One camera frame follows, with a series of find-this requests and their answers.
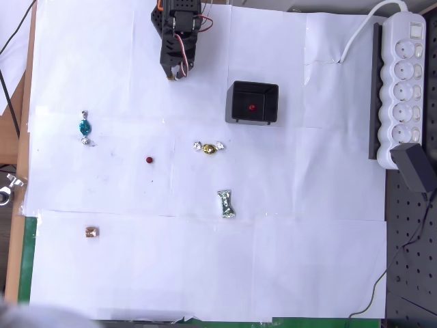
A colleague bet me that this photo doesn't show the black power adapter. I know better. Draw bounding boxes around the black power adapter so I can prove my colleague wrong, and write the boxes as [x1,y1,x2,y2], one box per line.
[389,143,437,194]

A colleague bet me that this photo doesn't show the white power strip cable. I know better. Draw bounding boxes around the white power strip cable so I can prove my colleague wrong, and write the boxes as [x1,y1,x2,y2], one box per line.
[337,0,409,64]

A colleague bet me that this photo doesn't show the red white gripper servo wire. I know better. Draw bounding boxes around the red white gripper servo wire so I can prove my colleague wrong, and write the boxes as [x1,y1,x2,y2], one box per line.
[173,32,190,80]

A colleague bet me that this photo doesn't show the thick black cable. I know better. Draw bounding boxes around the thick black cable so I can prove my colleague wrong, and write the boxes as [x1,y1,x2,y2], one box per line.
[0,70,20,139]

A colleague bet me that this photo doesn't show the thin black adapter cable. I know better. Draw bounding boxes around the thin black adapter cable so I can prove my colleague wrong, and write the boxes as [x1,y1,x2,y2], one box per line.
[343,191,432,328]

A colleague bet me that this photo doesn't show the gold foil wrapped candy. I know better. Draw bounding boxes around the gold foil wrapped candy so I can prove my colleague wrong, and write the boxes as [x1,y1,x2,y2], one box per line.
[193,139,226,156]

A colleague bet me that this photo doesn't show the black pegboard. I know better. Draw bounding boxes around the black pegboard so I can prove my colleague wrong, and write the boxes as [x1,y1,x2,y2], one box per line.
[384,13,437,328]

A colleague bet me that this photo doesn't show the metal clamp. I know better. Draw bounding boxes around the metal clamp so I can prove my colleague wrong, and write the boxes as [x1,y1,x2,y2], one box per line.
[0,173,27,206]

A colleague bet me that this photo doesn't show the silver green candy packet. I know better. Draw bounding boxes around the silver green candy packet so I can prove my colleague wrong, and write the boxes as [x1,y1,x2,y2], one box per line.
[216,189,237,219]

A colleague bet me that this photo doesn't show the green cutting mat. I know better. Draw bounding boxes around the green cutting mat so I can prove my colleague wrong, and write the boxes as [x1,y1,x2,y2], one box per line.
[17,215,382,328]

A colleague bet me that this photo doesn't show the white taped paper sheets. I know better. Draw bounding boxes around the white taped paper sheets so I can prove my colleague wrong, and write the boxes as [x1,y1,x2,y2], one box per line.
[25,0,389,323]

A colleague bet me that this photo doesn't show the dark grey bar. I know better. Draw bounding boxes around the dark grey bar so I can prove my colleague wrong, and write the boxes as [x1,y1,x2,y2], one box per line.
[367,22,384,160]

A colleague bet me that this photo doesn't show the blue foil wrapped candy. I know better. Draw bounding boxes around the blue foil wrapped candy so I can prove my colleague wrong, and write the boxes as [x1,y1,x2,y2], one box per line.
[78,109,97,147]

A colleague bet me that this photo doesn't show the white power strip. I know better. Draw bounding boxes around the white power strip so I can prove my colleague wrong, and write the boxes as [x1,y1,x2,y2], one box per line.
[376,12,427,169]

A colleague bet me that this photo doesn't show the blurred grey round object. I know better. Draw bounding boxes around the blurred grey round object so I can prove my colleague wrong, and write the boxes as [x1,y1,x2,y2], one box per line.
[0,292,95,328]

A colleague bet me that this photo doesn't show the black open box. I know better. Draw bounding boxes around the black open box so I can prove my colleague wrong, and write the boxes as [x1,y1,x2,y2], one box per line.
[225,80,280,126]

